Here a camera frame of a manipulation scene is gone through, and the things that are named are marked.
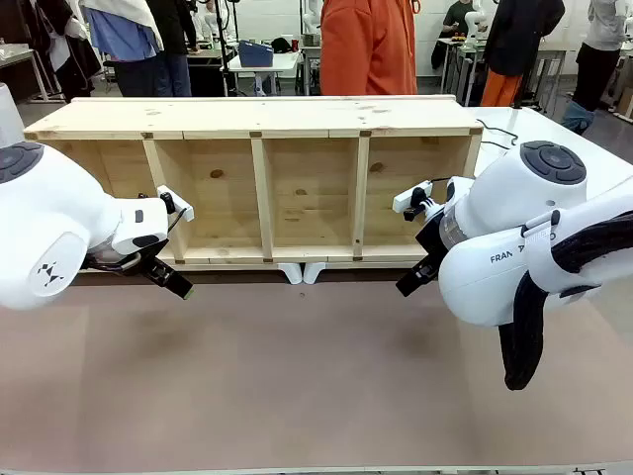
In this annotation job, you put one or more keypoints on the light wooden shelf unit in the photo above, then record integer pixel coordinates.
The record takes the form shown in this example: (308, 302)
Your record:
(257, 119)

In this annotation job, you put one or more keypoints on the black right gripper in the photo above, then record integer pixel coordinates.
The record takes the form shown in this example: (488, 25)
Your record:
(434, 245)

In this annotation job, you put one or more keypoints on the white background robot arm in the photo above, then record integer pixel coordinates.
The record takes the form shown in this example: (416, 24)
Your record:
(477, 20)

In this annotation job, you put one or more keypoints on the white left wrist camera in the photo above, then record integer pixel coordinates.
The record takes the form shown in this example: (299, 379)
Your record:
(179, 205)

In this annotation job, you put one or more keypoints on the black tripod stand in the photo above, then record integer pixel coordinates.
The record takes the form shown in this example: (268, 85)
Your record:
(226, 49)

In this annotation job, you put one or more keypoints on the person in blue shirt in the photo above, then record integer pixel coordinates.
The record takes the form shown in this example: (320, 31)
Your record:
(133, 39)

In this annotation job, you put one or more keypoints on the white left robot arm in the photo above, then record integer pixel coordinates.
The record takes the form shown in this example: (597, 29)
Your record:
(44, 218)

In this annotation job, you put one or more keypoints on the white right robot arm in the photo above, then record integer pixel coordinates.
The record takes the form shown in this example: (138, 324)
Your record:
(494, 277)

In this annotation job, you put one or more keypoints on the blue box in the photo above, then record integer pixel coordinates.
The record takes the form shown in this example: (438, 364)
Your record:
(256, 54)

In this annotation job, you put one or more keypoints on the blue bag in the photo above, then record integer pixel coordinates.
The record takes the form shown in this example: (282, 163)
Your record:
(579, 118)

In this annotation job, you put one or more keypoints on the white background table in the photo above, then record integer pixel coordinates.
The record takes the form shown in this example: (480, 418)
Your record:
(277, 66)

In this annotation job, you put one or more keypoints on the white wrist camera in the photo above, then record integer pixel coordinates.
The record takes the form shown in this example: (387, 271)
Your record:
(408, 197)
(179, 205)

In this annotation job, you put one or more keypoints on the person in black jacket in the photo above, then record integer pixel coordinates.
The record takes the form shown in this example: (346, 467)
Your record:
(519, 34)

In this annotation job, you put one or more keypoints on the white adjoining table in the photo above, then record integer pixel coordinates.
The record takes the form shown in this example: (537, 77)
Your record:
(554, 128)

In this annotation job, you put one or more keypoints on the grey side table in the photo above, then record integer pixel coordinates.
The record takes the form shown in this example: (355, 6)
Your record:
(20, 57)

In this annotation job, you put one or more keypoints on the person in grey top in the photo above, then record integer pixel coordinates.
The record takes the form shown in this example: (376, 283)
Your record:
(601, 54)

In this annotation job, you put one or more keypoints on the white plastic shelf foot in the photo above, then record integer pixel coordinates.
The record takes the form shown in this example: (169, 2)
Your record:
(312, 272)
(291, 273)

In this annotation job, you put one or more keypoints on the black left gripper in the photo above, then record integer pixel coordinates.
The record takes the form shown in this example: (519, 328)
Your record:
(106, 261)

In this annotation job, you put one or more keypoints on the person in orange clothes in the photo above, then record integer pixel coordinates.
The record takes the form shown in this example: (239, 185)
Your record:
(368, 44)

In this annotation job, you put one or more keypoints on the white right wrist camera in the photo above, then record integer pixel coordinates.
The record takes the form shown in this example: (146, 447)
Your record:
(408, 197)

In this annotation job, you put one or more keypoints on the seated person in green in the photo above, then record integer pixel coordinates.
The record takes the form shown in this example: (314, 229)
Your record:
(457, 20)

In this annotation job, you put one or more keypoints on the person in dark coat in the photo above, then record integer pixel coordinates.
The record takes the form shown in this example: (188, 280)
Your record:
(64, 44)

